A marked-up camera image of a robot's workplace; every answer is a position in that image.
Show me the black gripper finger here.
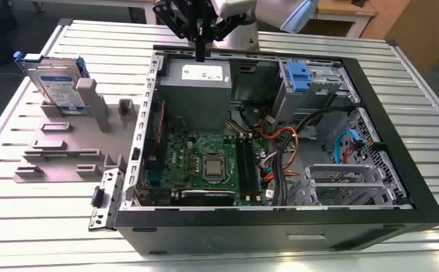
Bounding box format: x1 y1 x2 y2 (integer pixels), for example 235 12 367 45
200 13 251 62
152 0 202 62

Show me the hard disk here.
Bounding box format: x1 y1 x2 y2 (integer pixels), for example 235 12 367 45
13 50 91 116

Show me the metal disk bay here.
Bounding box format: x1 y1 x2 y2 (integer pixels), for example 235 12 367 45
303 163 396 207

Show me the blue plastic bay latch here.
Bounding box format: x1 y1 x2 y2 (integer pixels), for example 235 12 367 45
286 61 314 93

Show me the grey power supply unit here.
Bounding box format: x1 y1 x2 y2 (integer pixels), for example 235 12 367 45
158 58 232 134

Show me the metal drive bay cage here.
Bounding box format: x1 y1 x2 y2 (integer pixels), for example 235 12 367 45
271 59 362 127

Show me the wooden desk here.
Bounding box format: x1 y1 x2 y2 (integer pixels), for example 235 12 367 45
302 0 380 38

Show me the green motherboard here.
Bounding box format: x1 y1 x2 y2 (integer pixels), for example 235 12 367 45
143 131 278 207

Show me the grey parts rack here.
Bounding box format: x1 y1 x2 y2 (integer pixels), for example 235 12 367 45
12 78 144 184

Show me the silver CPU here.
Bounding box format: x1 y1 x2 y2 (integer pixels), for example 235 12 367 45
203 159 224 176

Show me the black RAM slot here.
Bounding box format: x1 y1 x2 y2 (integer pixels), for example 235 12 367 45
246 133 263 201
235 133 251 201

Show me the wooden cabinet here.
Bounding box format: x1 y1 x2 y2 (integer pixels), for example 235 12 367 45
359 0 439 75

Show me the black CPU socket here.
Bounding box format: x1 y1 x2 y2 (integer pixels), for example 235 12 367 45
199 152 231 182

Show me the green RAM stick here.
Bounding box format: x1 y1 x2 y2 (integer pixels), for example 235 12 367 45
33 152 99 158

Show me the black graphics card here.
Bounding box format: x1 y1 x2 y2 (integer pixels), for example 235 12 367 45
168 189 238 207

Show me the blue black port plug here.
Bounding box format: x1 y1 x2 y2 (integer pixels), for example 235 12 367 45
91 185 108 208

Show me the black open PC case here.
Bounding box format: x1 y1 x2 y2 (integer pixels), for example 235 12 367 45
113 44 439 255

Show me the white desk frame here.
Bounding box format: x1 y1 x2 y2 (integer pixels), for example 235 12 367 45
29 0 160 26

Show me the thin red wire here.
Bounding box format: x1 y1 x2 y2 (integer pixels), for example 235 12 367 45
151 99 167 161

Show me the black curved cable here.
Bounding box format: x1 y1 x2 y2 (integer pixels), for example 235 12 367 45
296 105 356 134

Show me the orange wire bundle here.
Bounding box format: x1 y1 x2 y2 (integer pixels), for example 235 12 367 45
260 105 300 182

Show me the blue wire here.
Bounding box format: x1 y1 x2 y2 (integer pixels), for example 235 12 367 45
332 129 359 165

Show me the black cable bundle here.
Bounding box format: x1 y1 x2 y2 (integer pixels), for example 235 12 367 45
271 135 294 206

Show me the metal card retention bracket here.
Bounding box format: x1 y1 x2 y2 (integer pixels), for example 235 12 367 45
88 167 127 232

